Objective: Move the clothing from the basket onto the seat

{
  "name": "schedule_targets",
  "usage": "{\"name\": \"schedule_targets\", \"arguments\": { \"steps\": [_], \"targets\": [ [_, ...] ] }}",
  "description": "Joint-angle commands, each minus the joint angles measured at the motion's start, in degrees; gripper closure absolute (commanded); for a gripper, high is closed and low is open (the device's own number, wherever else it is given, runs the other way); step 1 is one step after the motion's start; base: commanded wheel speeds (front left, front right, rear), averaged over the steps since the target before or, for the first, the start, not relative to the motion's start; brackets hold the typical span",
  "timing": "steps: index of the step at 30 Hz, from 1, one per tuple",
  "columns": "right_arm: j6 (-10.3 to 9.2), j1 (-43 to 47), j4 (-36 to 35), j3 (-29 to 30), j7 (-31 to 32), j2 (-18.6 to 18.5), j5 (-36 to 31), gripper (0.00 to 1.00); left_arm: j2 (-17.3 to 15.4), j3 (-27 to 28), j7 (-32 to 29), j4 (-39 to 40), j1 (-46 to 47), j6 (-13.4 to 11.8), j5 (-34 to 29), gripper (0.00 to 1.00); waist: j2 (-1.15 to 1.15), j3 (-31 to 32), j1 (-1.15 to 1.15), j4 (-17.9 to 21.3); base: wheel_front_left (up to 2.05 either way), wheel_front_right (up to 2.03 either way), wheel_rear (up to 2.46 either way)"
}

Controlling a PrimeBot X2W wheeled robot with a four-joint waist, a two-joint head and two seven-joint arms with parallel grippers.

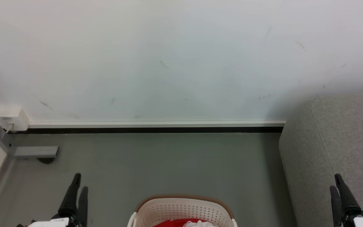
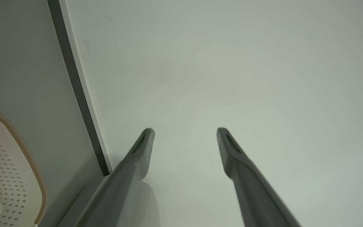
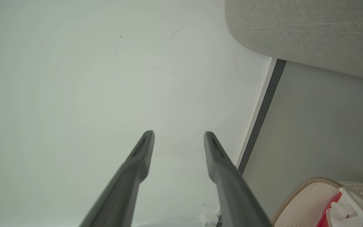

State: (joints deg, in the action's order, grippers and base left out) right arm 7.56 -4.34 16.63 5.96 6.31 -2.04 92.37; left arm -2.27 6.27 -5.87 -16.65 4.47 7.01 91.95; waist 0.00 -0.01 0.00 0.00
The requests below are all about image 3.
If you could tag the white garment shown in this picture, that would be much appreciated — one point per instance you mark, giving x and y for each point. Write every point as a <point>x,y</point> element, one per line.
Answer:
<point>342,214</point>

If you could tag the beige woven laundry basket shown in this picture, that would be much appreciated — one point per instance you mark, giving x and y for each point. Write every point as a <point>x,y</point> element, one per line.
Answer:
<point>301,205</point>

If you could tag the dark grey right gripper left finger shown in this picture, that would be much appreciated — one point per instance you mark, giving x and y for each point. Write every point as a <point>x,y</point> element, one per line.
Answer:
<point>121,189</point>

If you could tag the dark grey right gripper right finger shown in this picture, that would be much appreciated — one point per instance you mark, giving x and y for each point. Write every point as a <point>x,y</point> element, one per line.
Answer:
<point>232,192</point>

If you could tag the red garment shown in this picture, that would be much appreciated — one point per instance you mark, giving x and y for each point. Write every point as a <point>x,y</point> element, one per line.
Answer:
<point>329,209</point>

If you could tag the light grey fabric sofa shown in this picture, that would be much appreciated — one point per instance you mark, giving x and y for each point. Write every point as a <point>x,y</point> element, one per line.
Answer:
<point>310,28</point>

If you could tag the white wall power adapter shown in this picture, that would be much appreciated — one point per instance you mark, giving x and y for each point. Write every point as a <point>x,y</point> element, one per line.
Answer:
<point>210,220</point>

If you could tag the white and grey baseboard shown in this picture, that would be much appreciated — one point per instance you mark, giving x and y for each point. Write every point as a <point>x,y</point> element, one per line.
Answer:
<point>263,108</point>

